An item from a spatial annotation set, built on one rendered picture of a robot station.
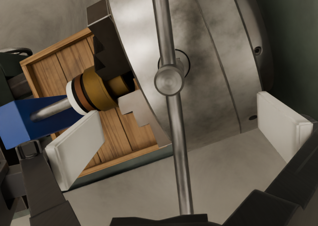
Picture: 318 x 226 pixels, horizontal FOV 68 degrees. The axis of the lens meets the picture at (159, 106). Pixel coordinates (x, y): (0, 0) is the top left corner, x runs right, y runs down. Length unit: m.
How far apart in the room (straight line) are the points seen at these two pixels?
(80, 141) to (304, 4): 0.23
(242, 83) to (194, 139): 0.10
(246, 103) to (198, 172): 1.33
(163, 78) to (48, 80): 0.59
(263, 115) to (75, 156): 0.13
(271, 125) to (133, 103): 0.27
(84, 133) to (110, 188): 1.60
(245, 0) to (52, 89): 0.57
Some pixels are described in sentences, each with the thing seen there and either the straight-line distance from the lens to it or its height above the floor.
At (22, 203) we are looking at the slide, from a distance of 0.77.
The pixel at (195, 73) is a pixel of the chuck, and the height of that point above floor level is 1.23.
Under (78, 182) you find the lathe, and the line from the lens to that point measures 1.19.
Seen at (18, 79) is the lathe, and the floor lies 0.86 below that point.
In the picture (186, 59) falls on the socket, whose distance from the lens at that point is 0.25.
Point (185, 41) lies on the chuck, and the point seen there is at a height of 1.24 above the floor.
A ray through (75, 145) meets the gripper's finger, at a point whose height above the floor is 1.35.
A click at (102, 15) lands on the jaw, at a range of 0.32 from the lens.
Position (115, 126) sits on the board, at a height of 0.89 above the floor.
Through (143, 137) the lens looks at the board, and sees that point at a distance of 0.64.
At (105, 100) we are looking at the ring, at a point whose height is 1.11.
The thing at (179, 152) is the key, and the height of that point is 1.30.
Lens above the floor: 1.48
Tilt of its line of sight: 78 degrees down
